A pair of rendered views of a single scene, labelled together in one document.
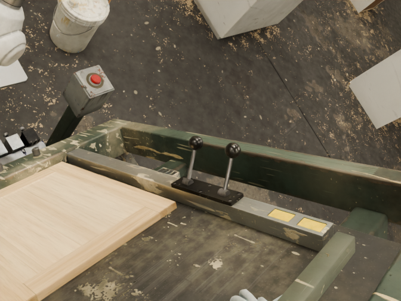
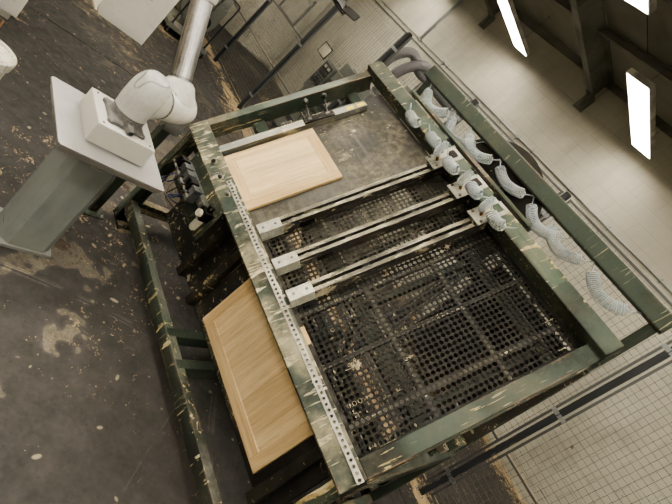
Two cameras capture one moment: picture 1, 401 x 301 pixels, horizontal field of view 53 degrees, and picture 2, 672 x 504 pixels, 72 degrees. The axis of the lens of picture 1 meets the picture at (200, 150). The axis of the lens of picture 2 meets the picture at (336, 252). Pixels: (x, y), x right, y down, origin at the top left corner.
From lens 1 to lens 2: 2.51 m
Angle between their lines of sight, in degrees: 60
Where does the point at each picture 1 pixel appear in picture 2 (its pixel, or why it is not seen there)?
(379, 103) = (134, 21)
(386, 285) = (401, 101)
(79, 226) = (303, 156)
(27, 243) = (302, 171)
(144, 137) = (232, 121)
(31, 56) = not seen: outside the picture
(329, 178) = (336, 89)
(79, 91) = not seen: hidden behind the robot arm
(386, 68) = not seen: outside the picture
